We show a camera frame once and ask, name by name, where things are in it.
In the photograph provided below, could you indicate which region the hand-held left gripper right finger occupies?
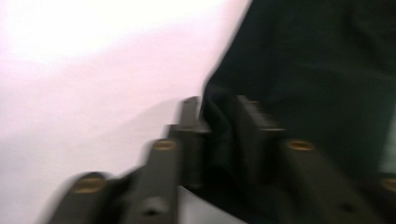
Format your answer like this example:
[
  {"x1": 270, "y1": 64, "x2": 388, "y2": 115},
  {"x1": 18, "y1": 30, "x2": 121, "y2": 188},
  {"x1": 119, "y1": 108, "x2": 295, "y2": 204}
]
[{"x1": 236, "y1": 94, "x2": 286, "y2": 185}]

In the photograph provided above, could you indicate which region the black and green shirt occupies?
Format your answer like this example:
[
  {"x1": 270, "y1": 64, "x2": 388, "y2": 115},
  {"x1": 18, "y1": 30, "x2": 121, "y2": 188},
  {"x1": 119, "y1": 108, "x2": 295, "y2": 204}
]
[{"x1": 186, "y1": 0, "x2": 396, "y2": 224}]

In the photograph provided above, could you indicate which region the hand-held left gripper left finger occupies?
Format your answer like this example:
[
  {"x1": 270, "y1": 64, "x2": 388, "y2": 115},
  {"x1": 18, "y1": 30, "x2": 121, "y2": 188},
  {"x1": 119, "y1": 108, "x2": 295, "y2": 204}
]
[{"x1": 169, "y1": 96, "x2": 213, "y2": 189}]

